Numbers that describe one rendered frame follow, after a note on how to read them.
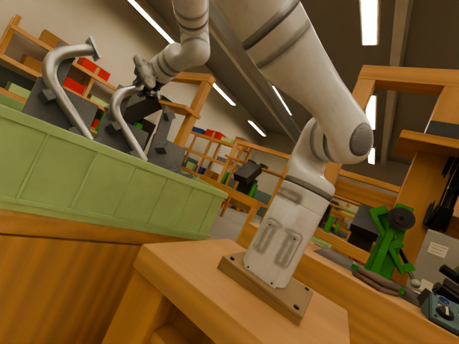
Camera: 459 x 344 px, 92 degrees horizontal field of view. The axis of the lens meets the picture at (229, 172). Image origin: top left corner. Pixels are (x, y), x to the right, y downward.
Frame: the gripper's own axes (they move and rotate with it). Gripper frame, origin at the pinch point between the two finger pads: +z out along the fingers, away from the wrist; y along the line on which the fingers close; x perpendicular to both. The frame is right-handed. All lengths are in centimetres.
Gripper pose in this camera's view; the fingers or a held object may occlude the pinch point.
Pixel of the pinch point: (139, 88)
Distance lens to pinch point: 87.0
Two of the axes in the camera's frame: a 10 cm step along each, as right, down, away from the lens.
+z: -7.2, 1.1, 6.9
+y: -3.7, -9.0, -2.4
